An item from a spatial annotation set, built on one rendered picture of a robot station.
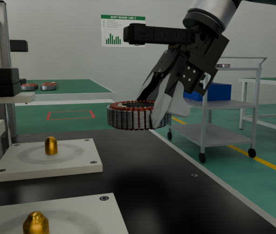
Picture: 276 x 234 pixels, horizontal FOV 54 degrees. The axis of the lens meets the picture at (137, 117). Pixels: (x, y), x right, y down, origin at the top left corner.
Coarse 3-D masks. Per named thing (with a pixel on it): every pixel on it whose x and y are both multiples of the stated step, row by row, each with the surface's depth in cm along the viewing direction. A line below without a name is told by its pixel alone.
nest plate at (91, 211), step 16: (0, 208) 27; (16, 208) 27; (32, 208) 27; (48, 208) 27; (64, 208) 27; (80, 208) 27; (96, 208) 27; (112, 208) 27; (0, 224) 25; (16, 224) 25; (64, 224) 25; (80, 224) 25; (96, 224) 25; (112, 224) 25
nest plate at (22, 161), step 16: (16, 144) 49; (32, 144) 50; (64, 144) 50; (80, 144) 50; (0, 160) 41; (16, 160) 41; (32, 160) 41; (48, 160) 41; (64, 160) 41; (80, 160) 41; (96, 160) 41; (0, 176) 36; (16, 176) 37; (32, 176) 37; (48, 176) 38
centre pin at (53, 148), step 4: (52, 136) 45; (48, 140) 44; (52, 140) 44; (56, 140) 45; (48, 144) 44; (52, 144) 44; (56, 144) 44; (48, 148) 44; (52, 148) 44; (56, 148) 44; (48, 152) 44; (52, 152) 44; (56, 152) 45
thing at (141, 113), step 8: (112, 104) 47; (120, 104) 46; (128, 104) 50; (136, 104) 50; (144, 104) 50; (152, 104) 49; (112, 112) 44; (120, 112) 43; (128, 112) 42; (136, 112) 42; (144, 112) 43; (112, 120) 44; (120, 120) 43; (128, 120) 42; (136, 120) 42; (144, 120) 43; (168, 120) 45; (120, 128) 44; (128, 128) 43; (136, 128) 42; (144, 128) 43
